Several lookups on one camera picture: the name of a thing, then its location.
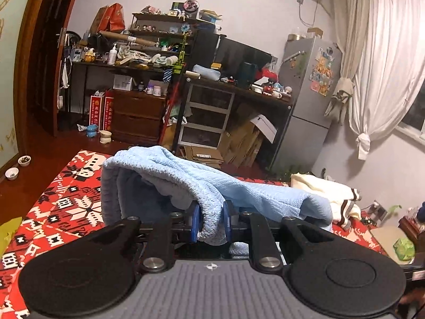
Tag flattened cardboard boxes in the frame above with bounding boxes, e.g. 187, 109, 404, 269
180, 115, 277, 169

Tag silver refrigerator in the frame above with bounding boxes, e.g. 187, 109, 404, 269
270, 37, 342, 173

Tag cream striped garment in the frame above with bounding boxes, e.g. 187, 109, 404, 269
290, 173, 362, 231

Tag small white floor bowl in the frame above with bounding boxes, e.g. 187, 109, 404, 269
18, 155, 32, 167

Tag red gift boxes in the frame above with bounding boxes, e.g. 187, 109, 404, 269
89, 89, 114, 131

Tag red patterned blanket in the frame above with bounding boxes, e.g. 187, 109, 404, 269
0, 149, 389, 319

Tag light blue knit garment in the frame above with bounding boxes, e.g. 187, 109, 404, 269
101, 146, 333, 246

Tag white pet bowl stand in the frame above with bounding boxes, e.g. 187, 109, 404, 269
99, 130, 112, 144

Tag yellow bag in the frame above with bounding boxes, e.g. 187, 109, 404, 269
0, 217, 22, 256

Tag white drawer unit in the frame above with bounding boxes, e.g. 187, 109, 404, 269
178, 83, 235, 149

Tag red gift bag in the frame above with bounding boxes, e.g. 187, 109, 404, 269
89, 3, 125, 35

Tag green bag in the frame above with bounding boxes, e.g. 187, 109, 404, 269
393, 238, 416, 261

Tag white curtain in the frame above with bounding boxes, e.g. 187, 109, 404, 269
327, 0, 424, 161

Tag dark wooden dresser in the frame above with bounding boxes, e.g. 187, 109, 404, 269
111, 90, 166, 146

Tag dark wooden door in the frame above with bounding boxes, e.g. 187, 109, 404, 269
13, 0, 75, 155

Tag blue pet bowl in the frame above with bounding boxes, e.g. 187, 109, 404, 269
86, 124, 98, 138

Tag black cluttered shelf desk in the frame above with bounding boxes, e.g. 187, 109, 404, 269
71, 13, 291, 151

